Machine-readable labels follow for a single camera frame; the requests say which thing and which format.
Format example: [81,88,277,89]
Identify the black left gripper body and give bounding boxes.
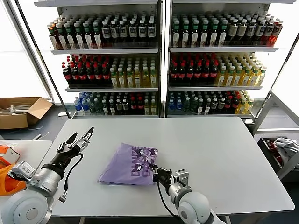
[50,146,84,168]

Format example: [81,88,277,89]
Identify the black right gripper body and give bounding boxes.
[161,169,175,187]

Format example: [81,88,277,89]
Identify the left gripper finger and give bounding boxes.
[70,127,94,150]
[57,132,78,153]

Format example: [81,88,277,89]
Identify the purple printed t-shirt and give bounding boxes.
[97,142,159,187]

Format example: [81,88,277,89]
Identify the grey white clothes pile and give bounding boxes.
[272,137,299,164]

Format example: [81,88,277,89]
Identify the white floor stick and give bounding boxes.
[33,132,50,141]

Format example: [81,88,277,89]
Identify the orange white carton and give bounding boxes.
[0,144,21,164]

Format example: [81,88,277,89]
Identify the open cardboard box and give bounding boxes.
[0,97,53,130]

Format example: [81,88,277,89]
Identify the white packing sheets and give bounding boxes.
[0,105,32,116]

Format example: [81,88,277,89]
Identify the orange fabric bag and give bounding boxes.
[0,165,27,196]

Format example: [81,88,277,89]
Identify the black slanted pole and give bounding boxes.
[253,29,299,119]
[15,0,71,119]

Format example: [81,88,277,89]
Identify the grey metal shelf unit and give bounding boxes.
[163,0,299,119]
[33,0,164,119]

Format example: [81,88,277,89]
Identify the green cap dark bottle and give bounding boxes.
[199,20,209,47]
[217,20,228,47]
[171,20,181,47]
[190,20,199,47]
[74,22,85,50]
[57,24,67,50]
[208,20,218,47]
[180,20,190,47]
[65,23,76,50]
[92,21,103,49]
[83,22,94,50]

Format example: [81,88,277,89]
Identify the black storage bin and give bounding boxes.
[260,136,299,174]

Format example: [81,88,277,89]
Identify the red striped cloth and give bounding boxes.
[266,139,285,167]

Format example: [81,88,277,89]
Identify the white cap dark bottle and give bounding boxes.
[245,20,256,46]
[109,21,119,47]
[263,20,274,46]
[255,20,264,46]
[137,20,147,47]
[118,20,128,47]
[128,20,138,47]
[146,19,157,47]
[101,21,111,47]

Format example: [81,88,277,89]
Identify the grey metal rack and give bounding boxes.
[251,89,299,180]

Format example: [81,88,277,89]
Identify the beige label dark bottle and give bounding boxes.
[227,20,237,46]
[236,20,247,46]

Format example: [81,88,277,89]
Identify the red drink bottle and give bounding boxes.
[271,20,283,46]

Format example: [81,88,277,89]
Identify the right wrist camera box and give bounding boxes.
[174,169,190,187]

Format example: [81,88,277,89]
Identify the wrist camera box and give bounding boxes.
[8,161,36,182]
[174,169,190,187]

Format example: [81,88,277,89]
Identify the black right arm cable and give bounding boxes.
[157,181,182,219]

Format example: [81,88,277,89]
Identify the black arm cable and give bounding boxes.
[157,181,182,219]
[58,154,84,203]

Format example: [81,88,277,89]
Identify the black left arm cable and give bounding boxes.
[58,154,84,203]

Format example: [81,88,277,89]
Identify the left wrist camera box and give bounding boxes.
[8,161,36,182]

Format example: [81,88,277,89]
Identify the grey slanted window post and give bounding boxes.
[5,0,55,103]

